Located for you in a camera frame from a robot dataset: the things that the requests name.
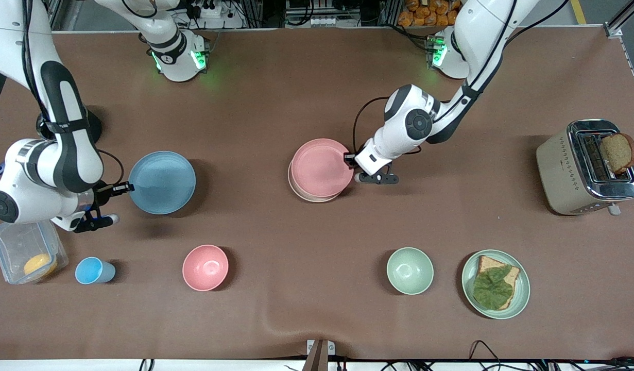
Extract pink plate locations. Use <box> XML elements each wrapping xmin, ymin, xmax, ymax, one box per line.
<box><xmin>290</xmin><ymin>138</ymin><xmax>354</xmax><ymax>199</ymax></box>

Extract beige chrome toaster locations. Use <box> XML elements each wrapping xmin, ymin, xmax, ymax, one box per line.
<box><xmin>536</xmin><ymin>120</ymin><xmax>634</xmax><ymax>216</ymax></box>

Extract green bowl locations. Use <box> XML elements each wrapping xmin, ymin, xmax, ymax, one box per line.
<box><xmin>387</xmin><ymin>247</ymin><xmax>434</xmax><ymax>295</ymax></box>

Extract pink bowl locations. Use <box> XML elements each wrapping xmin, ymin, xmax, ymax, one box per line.
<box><xmin>182</xmin><ymin>244</ymin><xmax>230</xmax><ymax>292</ymax></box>

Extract green plate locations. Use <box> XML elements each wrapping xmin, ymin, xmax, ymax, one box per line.
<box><xmin>461</xmin><ymin>249</ymin><xmax>530</xmax><ymax>319</ymax></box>

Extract metal table clamp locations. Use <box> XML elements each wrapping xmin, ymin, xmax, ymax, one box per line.
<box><xmin>306</xmin><ymin>339</ymin><xmax>335</xmax><ymax>371</ymax></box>

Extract blue cup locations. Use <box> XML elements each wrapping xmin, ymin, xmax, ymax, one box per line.
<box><xmin>75</xmin><ymin>257</ymin><xmax>116</xmax><ymax>285</ymax></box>

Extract green lettuce leaf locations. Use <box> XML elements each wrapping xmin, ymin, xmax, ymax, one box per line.
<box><xmin>473</xmin><ymin>265</ymin><xmax>514</xmax><ymax>311</ymax></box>

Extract beige plate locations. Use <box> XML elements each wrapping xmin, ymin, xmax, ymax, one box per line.
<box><xmin>288</xmin><ymin>164</ymin><xmax>344</xmax><ymax>203</ymax></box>

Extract bread slice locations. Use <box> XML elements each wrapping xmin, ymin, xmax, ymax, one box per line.
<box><xmin>475</xmin><ymin>256</ymin><xmax>521</xmax><ymax>310</ymax></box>

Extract black looped floor cable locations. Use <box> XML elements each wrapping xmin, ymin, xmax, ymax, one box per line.
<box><xmin>469</xmin><ymin>340</ymin><xmax>504</xmax><ymax>367</ymax></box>

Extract brown table cloth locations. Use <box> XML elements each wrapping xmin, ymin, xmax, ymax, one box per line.
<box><xmin>0</xmin><ymin>28</ymin><xmax>634</xmax><ymax>361</ymax></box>

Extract clear plastic container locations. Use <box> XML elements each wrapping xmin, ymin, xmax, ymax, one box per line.
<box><xmin>0</xmin><ymin>221</ymin><xmax>69</xmax><ymax>285</ymax></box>

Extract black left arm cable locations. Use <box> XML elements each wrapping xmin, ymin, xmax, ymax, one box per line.
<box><xmin>352</xmin><ymin>0</ymin><xmax>570</xmax><ymax>155</ymax></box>

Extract brown toast slice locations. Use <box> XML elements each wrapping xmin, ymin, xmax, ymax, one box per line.
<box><xmin>599</xmin><ymin>132</ymin><xmax>634</xmax><ymax>175</ymax></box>

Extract white power strip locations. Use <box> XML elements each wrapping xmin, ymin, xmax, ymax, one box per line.
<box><xmin>190</xmin><ymin>0</ymin><xmax>231</xmax><ymax>19</ymax></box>

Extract blue plate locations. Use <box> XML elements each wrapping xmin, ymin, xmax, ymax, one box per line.
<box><xmin>128</xmin><ymin>151</ymin><xmax>196</xmax><ymax>215</ymax></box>

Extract orange snack bags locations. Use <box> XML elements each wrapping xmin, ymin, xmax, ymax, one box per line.
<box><xmin>398</xmin><ymin>0</ymin><xmax>462</xmax><ymax>28</ymax></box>

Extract orange round food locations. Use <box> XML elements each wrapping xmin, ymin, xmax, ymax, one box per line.
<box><xmin>23</xmin><ymin>254</ymin><xmax>58</xmax><ymax>278</ymax></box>

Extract black saucepan blue handle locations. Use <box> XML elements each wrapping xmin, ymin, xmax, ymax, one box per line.
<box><xmin>0</xmin><ymin>107</ymin><xmax>102</xmax><ymax>177</ymax></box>

